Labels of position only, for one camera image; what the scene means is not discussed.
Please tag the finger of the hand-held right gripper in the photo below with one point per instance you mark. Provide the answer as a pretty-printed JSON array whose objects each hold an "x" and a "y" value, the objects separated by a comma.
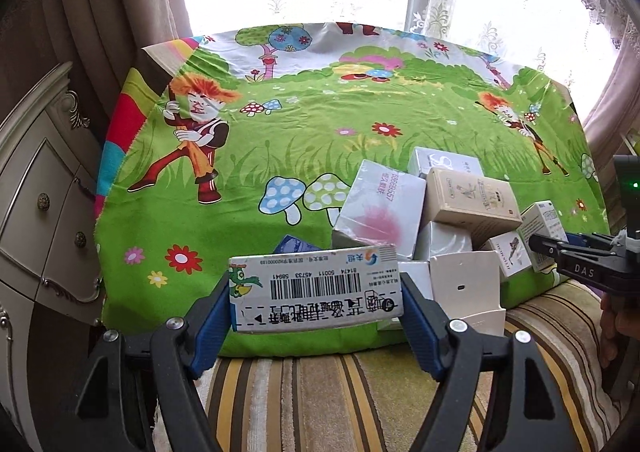
[{"x": 545, "y": 244}]

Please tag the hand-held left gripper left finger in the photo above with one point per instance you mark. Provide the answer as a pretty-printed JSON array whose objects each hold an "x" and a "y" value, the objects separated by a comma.
[{"x": 215, "y": 327}]

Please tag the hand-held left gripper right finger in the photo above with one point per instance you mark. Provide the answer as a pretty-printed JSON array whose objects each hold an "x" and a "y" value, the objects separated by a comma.
[{"x": 425, "y": 332}]

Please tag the plain white square box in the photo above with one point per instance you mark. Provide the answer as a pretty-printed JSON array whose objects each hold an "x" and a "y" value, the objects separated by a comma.
[{"x": 442, "y": 242}]

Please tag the white barcode label box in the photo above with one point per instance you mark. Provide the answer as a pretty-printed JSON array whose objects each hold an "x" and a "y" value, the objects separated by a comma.
[{"x": 310, "y": 292}]

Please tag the grey-white logo box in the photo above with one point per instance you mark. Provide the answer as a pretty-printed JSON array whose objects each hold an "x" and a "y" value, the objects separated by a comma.
[{"x": 440, "y": 162}]

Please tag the person's right hand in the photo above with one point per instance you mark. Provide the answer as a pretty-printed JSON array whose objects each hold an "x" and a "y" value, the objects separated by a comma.
[{"x": 612, "y": 332}]

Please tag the white box blue text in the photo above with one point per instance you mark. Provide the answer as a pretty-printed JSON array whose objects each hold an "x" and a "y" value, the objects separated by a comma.
[{"x": 542, "y": 227}]

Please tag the small white dark-print box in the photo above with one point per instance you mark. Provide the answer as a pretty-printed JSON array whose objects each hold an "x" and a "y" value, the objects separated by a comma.
[{"x": 510, "y": 252}]

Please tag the flat white box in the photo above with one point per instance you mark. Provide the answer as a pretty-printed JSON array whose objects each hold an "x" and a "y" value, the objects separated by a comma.
[{"x": 417, "y": 277}]

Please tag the open white carton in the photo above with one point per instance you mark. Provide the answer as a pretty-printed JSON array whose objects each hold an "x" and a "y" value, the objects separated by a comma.
[{"x": 465, "y": 287}]

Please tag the beige box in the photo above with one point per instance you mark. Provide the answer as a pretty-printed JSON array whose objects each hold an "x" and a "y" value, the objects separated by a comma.
[{"x": 470, "y": 197}]

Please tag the blue packet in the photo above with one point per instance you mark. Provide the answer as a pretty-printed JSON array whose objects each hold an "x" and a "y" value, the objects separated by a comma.
[{"x": 297, "y": 246}]

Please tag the white box pink feather print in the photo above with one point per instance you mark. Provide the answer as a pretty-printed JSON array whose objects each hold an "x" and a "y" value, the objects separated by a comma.
[{"x": 380, "y": 202}]

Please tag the white carved cabinet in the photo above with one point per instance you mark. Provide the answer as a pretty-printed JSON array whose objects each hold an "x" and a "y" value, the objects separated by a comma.
[{"x": 45, "y": 242}]

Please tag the green cartoon printed cloth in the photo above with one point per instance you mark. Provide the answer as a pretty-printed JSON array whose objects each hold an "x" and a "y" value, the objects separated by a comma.
[{"x": 300, "y": 132}]

